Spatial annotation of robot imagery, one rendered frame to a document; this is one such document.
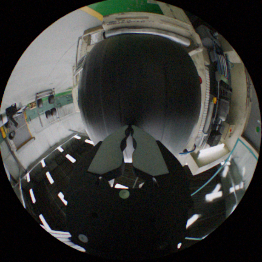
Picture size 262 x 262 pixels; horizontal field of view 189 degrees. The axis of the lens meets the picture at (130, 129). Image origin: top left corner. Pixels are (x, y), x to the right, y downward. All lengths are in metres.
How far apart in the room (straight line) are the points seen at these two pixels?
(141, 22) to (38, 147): 11.61
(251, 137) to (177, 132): 0.48
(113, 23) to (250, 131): 0.72
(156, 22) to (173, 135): 0.39
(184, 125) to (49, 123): 11.17
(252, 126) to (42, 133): 11.70
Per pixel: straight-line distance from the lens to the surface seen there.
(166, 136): 0.15
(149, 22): 0.39
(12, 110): 0.81
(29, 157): 11.91
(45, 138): 11.37
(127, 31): 0.36
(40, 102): 5.22
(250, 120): 0.56
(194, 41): 0.43
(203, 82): 0.51
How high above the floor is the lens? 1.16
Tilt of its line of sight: 27 degrees up
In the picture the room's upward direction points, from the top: 177 degrees clockwise
